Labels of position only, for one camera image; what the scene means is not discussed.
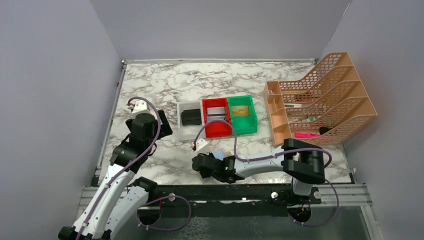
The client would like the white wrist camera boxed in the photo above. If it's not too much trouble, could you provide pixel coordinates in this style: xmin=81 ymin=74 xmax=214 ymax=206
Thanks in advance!
xmin=126 ymin=100 xmax=150 ymax=119
xmin=191 ymin=137 xmax=211 ymax=155

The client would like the orange mesh file organizer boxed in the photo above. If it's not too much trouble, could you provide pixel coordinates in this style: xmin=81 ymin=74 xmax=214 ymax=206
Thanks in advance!
xmin=263 ymin=52 xmax=378 ymax=147

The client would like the pink highlighter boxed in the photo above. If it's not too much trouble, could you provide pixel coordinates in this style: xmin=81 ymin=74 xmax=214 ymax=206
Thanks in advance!
xmin=294 ymin=132 xmax=321 ymax=139

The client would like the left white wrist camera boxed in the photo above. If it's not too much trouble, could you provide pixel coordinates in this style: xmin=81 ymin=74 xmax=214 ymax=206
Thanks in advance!
xmin=126 ymin=100 xmax=150 ymax=119

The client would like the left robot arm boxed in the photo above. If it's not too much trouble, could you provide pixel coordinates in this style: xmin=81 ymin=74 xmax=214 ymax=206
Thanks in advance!
xmin=58 ymin=109 xmax=173 ymax=240

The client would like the black credit card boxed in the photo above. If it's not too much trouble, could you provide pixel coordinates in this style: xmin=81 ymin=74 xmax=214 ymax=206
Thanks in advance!
xmin=180 ymin=108 xmax=202 ymax=126

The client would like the black mounting rail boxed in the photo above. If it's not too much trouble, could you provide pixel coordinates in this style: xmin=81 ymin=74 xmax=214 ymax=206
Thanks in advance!
xmin=91 ymin=177 xmax=322 ymax=226

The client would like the white card stack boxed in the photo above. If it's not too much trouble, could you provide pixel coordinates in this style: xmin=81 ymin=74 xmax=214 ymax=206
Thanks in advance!
xmin=206 ymin=106 xmax=227 ymax=122

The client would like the green white pen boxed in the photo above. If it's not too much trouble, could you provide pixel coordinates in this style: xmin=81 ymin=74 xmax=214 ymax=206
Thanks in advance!
xmin=299 ymin=116 xmax=320 ymax=122

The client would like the gold credit card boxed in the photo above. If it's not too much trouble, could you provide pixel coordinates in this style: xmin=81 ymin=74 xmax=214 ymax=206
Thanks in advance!
xmin=231 ymin=105 xmax=250 ymax=117

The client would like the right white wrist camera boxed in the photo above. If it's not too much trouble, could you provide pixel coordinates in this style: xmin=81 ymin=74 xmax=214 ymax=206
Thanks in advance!
xmin=191 ymin=137 xmax=211 ymax=155

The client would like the beige card holder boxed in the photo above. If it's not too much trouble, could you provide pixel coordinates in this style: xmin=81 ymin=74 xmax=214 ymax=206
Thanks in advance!
xmin=202 ymin=149 xmax=231 ymax=183

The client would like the green plastic bin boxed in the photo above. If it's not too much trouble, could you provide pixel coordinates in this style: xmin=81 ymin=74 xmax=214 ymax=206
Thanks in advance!
xmin=227 ymin=95 xmax=258 ymax=135

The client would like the red plastic bin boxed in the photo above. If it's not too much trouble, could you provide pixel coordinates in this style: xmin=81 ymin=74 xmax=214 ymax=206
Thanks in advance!
xmin=201 ymin=97 xmax=232 ymax=138

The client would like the aluminium frame rail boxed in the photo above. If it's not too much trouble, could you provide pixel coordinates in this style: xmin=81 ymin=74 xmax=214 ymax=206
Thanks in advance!
xmin=77 ymin=184 xmax=374 ymax=211

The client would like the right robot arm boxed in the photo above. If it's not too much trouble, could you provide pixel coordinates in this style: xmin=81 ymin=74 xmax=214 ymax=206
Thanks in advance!
xmin=192 ymin=138 xmax=332 ymax=204

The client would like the white plastic bin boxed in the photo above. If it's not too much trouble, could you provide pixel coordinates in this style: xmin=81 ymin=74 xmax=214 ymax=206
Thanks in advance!
xmin=176 ymin=100 xmax=204 ymax=141

